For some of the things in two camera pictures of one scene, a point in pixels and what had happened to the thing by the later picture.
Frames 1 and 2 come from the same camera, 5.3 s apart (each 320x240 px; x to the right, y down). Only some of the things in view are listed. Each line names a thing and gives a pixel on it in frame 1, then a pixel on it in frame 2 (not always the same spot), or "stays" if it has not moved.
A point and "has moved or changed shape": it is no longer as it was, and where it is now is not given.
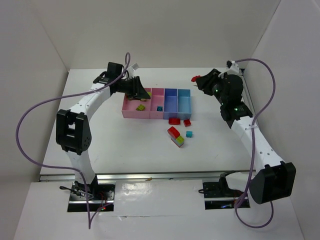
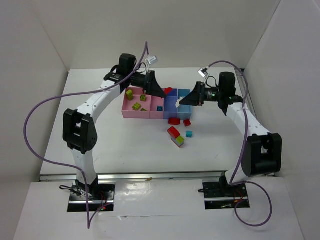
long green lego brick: [141, 107] has moved or changed shape
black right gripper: [206, 82] -> [200, 93]
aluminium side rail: [248, 93] stays
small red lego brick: [187, 122] stays
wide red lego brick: [174, 121] stays
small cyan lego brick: [189, 134] stays
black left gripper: [135, 87] -> [150, 82]
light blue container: [184, 104] stays
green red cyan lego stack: [193, 79] -> [167, 90]
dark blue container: [170, 103] stays
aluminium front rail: [151, 176] stays
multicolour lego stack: [176, 138] stays
